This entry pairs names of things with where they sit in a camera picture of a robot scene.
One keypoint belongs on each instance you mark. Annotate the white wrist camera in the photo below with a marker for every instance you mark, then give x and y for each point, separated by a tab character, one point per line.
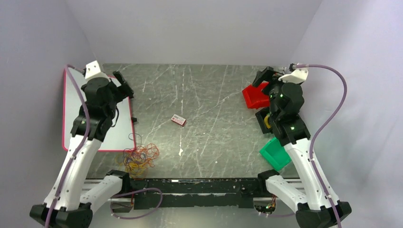
298	76
93	70

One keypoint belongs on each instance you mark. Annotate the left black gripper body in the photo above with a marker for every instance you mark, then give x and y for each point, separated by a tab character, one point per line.
118	92

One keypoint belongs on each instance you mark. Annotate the green plastic bin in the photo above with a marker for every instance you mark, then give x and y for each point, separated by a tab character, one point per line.
275	154

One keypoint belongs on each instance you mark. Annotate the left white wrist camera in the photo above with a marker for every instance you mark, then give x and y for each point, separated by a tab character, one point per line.
93	70

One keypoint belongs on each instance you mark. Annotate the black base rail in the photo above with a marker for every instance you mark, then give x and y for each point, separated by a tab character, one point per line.
174	193

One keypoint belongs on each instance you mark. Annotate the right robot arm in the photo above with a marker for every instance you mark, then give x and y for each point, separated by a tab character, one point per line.
317	206

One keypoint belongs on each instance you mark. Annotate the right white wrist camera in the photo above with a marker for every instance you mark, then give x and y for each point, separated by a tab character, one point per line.
298	76

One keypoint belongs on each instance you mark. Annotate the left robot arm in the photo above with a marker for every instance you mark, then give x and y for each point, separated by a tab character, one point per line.
66	206

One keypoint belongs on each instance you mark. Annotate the red plastic bin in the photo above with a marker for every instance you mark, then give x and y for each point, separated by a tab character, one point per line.
254	98

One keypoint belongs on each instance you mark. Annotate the black plastic bin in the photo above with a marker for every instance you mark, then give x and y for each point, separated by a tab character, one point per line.
260	116

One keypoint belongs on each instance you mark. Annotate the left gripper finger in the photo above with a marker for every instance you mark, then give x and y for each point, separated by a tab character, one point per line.
127	90
119	77

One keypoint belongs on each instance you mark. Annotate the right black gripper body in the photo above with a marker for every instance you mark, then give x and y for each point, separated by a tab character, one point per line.
273	87

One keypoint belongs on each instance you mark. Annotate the small red white box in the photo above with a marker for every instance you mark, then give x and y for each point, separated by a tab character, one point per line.
178	120

